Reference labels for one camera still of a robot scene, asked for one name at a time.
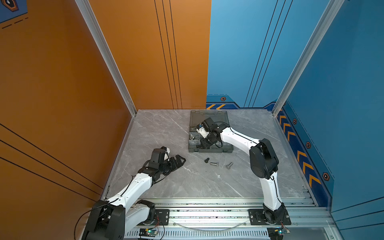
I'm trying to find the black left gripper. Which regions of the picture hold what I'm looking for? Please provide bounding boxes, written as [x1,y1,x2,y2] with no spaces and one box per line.
[158,154,186,176]

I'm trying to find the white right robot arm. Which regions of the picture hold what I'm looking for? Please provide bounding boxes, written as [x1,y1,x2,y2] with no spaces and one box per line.
[197,118,283,212]

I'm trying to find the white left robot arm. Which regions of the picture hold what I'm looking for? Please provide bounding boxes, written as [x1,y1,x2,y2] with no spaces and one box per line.
[81,147,186,240]

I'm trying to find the grey plastic organizer box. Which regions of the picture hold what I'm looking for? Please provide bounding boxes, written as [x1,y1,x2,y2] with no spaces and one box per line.
[188,110,234,153]

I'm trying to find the green circuit board left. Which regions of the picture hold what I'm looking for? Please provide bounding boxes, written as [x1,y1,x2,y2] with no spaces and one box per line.
[138,228,159,240]

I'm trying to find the green circuit board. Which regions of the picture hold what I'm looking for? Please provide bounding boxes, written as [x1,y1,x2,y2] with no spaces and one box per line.
[138,228,159,240]
[267,228,291,240]

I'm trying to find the green circuit board right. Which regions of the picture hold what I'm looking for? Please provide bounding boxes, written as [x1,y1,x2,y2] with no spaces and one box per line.
[267,228,291,240]

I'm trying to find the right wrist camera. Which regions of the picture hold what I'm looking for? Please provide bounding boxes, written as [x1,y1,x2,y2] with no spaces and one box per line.
[197,124,209,139]

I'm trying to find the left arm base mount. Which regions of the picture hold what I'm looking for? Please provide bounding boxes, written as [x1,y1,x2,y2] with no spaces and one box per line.
[135,200,170,226]

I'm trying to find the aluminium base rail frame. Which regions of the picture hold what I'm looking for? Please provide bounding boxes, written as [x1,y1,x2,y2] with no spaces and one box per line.
[149,195,343,240]

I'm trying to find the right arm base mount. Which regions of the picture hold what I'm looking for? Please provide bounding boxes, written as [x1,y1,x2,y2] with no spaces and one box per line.
[248,204,292,226]

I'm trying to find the aluminium corner post left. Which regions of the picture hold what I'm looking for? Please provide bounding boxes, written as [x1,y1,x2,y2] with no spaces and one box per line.
[75,0,137,117]

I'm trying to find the aluminium corner post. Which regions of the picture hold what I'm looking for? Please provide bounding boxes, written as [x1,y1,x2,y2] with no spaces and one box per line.
[272,0,345,117]
[75,0,137,117]

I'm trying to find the aluminium corner post right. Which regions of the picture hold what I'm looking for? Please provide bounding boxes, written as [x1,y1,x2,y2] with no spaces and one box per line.
[272,0,345,117]

